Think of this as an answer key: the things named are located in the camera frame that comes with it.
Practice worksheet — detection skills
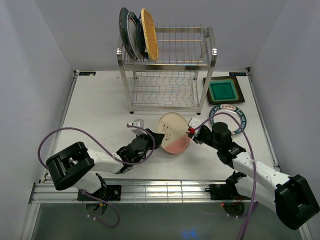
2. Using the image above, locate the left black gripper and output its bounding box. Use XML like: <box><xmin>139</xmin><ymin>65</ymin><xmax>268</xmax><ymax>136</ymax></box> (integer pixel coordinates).
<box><xmin>134</xmin><ymin>128</ymin><xmax>165</xmax><ymax>164</ymax></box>

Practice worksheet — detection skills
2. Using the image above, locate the pink cream floral round plate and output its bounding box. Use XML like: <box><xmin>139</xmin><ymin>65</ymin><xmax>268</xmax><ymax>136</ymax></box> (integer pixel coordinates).
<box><xmin>156</xmin><ymin>112</ymin><xmax>190</xmax><ymax>155</ymax></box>

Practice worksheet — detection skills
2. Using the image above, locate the white plate navy lettered rim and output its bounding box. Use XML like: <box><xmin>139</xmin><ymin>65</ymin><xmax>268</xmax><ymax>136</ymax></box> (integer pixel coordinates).
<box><xmin>209</xmin><ymin>103</ymin><xmax>247</xmax><ymax>136</ymax></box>

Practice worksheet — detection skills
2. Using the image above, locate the dark blue leaf-shaped dish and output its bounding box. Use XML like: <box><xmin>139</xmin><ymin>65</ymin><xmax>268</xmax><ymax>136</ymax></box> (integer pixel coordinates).
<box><xmin>135</xmin><ymin>17</ymin><xmax>149</xmax><ymax>60</ymax></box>

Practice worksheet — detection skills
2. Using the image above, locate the square bamboo-pattern tray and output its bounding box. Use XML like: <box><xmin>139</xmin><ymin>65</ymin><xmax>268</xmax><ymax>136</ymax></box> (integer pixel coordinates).
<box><xmin>141</xmin><ymin>8</ymin><xmax>159</xmax><ymax>61</ymax></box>

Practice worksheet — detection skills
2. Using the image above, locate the white plate green red rim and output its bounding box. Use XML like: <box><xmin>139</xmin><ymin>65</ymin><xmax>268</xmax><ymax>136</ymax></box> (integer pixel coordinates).
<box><xmin>126</xmin><ymin>11</ymin><xmax>142</xmax><ymax>59</ymax></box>

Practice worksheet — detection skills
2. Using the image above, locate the large dark teal round plate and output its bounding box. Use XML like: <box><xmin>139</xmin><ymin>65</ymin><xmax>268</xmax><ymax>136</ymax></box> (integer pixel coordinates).
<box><xmin>119</xmin><ymin>7</ymin><xmax>136</xmax><ymax>60</ymax></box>

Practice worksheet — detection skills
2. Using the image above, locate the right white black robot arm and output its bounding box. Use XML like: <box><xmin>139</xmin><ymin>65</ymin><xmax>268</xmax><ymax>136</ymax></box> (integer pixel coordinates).
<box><xmin>188</xmin><ymin>117</ymin><xmax>320</xmax><ymax>230</ymax></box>

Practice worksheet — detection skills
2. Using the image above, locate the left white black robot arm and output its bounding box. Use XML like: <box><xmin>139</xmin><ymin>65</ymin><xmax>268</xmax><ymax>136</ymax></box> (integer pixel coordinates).
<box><xmin>43</xmin><ymin>127</ymin><xmax>165</xmax><ymax>201</ymax></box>

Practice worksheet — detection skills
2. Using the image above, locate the green square dish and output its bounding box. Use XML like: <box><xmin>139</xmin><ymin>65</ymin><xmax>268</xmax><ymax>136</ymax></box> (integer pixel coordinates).
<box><xmin>209</xmin><ymin>80</ymin><xmax>239</xmax><ymax>102</ymax></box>

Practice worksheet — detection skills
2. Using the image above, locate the stainless steel two-tier dish rack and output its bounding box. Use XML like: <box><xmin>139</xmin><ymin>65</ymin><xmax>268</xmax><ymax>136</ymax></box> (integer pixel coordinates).
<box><xmin>116</xmin><ymin>26</ymin><xmax>218</xmax><ymax>115</ymax></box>

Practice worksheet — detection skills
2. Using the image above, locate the dark square plate gold rim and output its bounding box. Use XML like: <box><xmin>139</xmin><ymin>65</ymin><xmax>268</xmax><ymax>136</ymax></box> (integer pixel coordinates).
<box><xmin>206</xmin><ymin>76</ymin><xmax>245</xmax><ymax>106</ymax></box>

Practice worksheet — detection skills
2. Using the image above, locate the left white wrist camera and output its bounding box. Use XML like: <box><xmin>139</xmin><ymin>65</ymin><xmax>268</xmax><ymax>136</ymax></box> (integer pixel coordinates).
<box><xmin>126</xmin><ymin>118</ymin><xmax>144</xmax><ymax>136</ymax></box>

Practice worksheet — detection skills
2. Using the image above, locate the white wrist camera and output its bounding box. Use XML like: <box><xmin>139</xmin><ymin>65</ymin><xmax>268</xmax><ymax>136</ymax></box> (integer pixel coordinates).
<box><xmin>187</xmin><ymin>117</ymin><xmax>203</xmax><ymax>134</ymax></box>
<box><xmin>126</xmin><ymin>118</ymin><xmax>144</xmax><ymax>136</ymax></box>

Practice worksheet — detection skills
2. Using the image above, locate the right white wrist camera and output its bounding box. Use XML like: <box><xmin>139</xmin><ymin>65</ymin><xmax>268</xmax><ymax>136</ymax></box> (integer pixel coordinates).
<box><xmin>187</xmin><ymin>117</ymin><xmax>203</xmax><ymax>134</ymax></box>

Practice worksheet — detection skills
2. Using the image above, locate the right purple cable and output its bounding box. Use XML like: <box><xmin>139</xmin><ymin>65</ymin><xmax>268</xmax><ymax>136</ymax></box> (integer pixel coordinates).
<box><xmin>193</xmin><ymin>111</ymin><xmax>260</xmax><ymax>240</ymax></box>

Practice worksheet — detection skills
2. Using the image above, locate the purple cable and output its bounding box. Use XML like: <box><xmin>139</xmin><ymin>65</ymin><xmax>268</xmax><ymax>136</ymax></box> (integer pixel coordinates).
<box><xmin>37</xmin><ymin>124</ymin><xmax>157</xmax><ymax>229</ymax></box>
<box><xmin>193</xmin><ymin>111</ymin><xmax>260</xmax><ymax>240</ymax></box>

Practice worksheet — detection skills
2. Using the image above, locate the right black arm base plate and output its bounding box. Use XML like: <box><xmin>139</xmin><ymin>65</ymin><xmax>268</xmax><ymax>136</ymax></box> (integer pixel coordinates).
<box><xmin>205</xmin><ymin>184</ymin><xmax>251</xmax><ymax>200</ymax></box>

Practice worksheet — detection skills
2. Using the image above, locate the aluminium front rail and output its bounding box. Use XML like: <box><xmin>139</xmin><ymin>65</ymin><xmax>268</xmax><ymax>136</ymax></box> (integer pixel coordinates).
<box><xmin>29</xmin><ymin>181</ymin><xmax>301</xmax><ymax>205</ymax></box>

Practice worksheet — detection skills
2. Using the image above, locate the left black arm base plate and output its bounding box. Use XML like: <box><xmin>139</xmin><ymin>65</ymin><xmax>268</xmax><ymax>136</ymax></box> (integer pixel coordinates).
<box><xmin>77</xmin><ymin>185</ymin><xmax>122</xmax><ymax>201</ymax></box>

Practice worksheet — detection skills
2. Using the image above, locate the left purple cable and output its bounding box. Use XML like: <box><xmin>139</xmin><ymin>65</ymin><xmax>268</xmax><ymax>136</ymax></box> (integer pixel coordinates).
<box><xmin>37</xmin><ymin>124</ymin><xmax>157</xmax><ymax>229</ymax></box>

